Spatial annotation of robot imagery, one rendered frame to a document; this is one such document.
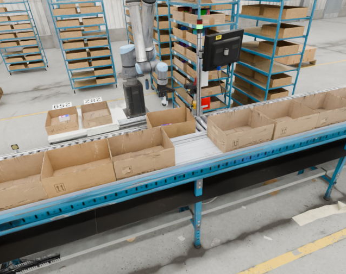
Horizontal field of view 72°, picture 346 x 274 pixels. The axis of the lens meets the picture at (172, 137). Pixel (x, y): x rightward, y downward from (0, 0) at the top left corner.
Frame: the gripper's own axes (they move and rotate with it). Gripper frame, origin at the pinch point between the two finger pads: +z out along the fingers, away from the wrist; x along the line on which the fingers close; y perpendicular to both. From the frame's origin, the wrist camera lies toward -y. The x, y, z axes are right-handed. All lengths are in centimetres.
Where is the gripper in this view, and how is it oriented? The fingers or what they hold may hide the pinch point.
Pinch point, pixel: (165, 103)
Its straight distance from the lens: 223.1
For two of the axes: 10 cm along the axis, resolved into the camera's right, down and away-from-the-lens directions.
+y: -9.4, 2.1, -2.6
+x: 3.3, 5.8, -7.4
